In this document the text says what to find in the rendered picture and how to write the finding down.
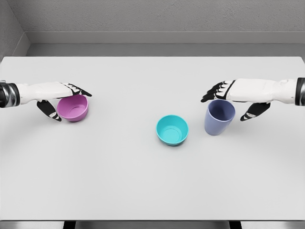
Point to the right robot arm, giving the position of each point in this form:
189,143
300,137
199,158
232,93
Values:
289,91

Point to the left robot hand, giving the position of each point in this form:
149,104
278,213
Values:
56,90

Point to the teal bowl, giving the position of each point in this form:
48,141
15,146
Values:
172,130

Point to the purple bowl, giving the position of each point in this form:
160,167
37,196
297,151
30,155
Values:
74,109

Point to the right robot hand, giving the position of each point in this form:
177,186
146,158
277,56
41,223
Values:
245,89

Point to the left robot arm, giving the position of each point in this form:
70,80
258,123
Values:
19,94

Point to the blue-grey cup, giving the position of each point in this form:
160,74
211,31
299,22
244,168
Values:
218,119

